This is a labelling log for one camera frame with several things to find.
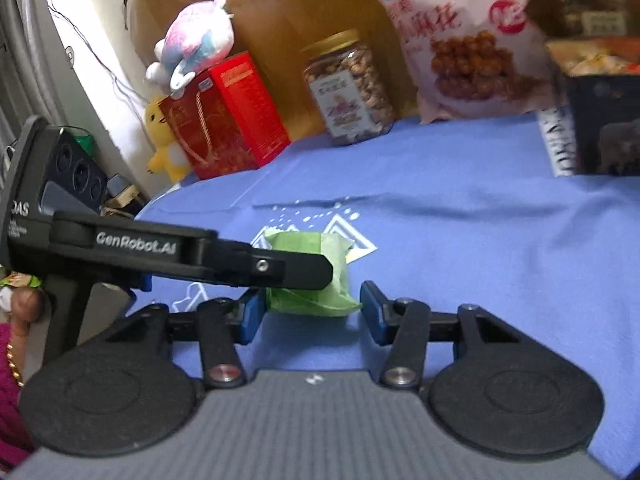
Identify blue printed tablecloth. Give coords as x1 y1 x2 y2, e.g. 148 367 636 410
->
135 112 640 480

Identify green plastic object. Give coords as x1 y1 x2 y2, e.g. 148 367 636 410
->
74 127 97 157

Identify pink snack bag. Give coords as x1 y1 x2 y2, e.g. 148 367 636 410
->
361 0 561 125

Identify gold bead bracelet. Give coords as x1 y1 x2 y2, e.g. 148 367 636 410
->
6 342 25 388

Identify thin black cable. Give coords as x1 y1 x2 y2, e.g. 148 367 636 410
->
42 0 151 111

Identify red gift box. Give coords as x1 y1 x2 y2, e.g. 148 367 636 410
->
159 51 292 181

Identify person's left forearm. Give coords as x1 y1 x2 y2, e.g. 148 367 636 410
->
0 322 36 466

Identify person's left hand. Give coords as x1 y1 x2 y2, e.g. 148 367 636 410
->
0 287 48 341

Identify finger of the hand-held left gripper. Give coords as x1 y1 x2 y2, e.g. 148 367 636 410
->
120 272 153 306
200 240 335 292

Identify light green pastry packet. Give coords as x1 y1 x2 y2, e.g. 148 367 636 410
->
250 230 363 318

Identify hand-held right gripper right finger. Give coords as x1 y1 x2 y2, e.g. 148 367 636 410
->
360 280 521 390

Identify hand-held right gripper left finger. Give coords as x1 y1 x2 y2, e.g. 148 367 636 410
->
125 292 268 389

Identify gold lid nut jar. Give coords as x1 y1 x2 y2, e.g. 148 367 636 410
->
300 29 396 147

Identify wooden board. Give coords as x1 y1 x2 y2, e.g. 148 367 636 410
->
125 0 551 146

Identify brown lid nut jar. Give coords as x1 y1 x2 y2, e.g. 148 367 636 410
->
542 0 631 38

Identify yellow plush toy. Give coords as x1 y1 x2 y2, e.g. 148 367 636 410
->
145 97 193 183

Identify pink plush toy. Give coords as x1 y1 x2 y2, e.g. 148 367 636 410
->
145 0 236 101

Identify black elephant print box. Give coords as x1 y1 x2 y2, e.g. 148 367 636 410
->
537 37 640 177

